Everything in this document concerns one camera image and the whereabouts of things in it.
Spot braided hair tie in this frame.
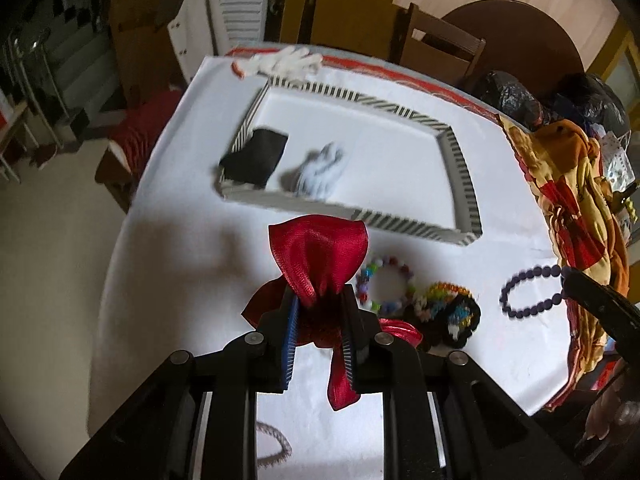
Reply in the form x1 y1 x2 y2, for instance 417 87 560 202
255 420 293 465

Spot metal rack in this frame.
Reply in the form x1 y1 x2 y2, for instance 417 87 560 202
0 25 72 182

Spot slatted wooden chair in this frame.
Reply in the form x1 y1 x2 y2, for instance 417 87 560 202
390 2 487 86

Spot white fluffy scrunchie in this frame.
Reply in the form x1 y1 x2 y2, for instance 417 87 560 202
282 141 347 202

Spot green and blue bead bracelet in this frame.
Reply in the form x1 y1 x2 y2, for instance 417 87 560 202
442 302 474 339

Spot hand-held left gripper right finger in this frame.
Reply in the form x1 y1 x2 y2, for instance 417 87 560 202
340 290 586 480

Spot purple bead bracelet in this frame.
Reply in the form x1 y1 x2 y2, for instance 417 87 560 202
499 265 572 320

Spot striped cardboard tray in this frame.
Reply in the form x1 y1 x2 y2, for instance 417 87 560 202
216 76 484 248

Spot orange floral cloth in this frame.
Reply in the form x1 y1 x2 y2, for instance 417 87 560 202
497 112 634 412

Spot round brown table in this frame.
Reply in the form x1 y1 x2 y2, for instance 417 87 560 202
442 0 586 94

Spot red satin bow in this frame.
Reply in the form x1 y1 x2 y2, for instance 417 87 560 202
241 214 424 412

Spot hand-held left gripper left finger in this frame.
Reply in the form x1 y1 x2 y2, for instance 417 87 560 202
60 287 302 480

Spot white tablecloth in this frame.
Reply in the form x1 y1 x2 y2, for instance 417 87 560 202
87 55 577 480

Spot red cushioned chair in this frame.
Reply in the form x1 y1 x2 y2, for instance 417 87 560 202
94 87 186 212

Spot pastel multicolour bead bracelet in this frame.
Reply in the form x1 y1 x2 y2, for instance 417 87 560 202
355 255 417 314

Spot white louvered door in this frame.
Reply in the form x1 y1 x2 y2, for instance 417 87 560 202
220 0 274 46

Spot white knit glove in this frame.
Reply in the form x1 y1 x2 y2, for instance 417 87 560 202
231 45 324 82

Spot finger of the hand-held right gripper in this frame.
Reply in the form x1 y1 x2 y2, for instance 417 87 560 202
560 266 640 362

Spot black scrunchie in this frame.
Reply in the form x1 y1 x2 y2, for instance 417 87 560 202
404 292 483 351

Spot brown wooden board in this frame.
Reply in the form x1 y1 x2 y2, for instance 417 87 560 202
310 0 397 62

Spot yellow cabinet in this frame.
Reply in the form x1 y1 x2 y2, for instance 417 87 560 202
107 0 226 97

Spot black plastic bag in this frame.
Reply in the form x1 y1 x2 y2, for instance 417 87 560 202
467 70 544 132
542 72 632 137

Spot white jacket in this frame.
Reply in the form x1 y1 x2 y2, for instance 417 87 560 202
167 0 231 84

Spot rainbow bead bracelet with hearts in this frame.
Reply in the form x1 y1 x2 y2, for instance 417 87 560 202
423 281 474 307

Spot red patterned table mat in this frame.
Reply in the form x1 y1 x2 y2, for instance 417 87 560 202
225 45 507 122

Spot black cloth band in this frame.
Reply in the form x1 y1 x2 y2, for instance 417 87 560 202
219 127 290 190

